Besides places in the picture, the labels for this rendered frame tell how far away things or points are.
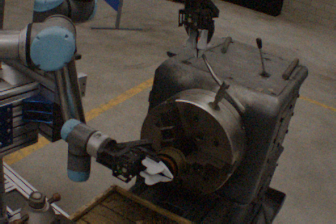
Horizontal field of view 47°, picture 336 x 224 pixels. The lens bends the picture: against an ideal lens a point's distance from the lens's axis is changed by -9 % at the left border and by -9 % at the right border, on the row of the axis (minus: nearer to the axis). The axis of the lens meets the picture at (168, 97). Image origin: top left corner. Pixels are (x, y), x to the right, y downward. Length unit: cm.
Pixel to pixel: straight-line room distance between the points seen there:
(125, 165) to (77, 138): 18
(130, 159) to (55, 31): 39
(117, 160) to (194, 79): 41
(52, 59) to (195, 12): 41
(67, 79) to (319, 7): 1007
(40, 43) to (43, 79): 53
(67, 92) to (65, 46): 25
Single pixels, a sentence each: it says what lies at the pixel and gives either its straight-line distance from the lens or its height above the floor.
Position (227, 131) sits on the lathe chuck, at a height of 119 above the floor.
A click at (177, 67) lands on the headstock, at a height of 125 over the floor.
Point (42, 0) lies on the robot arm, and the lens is 155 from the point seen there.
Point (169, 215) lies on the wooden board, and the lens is 129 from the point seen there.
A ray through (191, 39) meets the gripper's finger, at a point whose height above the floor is 139.
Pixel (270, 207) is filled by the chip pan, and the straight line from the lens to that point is 207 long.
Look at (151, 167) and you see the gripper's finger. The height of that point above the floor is 110.
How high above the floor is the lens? 173
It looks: 24 degrees down
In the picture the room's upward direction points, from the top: 11 degrees clockwise
